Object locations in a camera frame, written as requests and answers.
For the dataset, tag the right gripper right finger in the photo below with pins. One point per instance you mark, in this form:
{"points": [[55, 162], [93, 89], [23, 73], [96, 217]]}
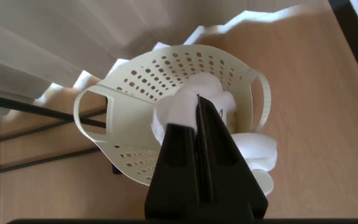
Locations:
{"points": [[235, 180]]}

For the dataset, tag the white laundry basket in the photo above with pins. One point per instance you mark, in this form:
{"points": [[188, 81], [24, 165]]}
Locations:
{"points": [[129, 124]]}

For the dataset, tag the beige curtain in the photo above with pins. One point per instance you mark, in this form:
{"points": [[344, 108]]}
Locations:
{"points": [[73, 31]]}

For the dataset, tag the white garment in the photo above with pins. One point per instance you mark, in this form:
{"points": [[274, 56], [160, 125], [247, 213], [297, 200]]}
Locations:
{"points": [[182, 109]]}

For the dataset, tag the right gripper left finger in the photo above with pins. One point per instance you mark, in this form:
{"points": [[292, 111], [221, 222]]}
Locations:
{"points": [[172, 180]]}

